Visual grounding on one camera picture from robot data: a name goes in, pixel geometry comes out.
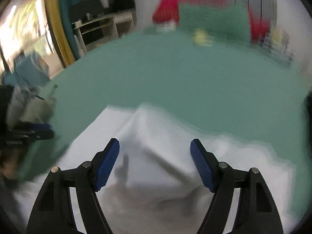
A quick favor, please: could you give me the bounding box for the white hooded shirt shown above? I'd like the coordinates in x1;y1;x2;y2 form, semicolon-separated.
15;104;298;233

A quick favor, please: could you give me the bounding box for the grey printed folded sweatshirt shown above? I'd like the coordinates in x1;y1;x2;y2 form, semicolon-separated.
6;85;58;128

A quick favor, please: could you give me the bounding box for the light blue cartoon blanket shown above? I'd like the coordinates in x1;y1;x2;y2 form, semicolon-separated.
3;52;50;88

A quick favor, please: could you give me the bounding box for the black computer monitor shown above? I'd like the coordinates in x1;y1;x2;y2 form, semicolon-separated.
69;0;104;23

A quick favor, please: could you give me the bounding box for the yellow curtain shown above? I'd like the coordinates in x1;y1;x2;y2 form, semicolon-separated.
45;0;75;68

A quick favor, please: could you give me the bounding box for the stack of books and snacks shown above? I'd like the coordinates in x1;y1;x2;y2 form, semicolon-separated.
261;27;294;68

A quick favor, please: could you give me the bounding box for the small yellow cloth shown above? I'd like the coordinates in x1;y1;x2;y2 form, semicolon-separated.
193;28;214;47

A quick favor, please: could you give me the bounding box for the white paper on bed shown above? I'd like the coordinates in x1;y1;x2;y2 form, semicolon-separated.
143;21;177;34

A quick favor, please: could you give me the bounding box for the green pillow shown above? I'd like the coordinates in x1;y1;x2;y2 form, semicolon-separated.
179;3;251;44

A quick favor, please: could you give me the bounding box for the red pillow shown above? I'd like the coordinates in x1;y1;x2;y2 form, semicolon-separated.
152;0;270;41

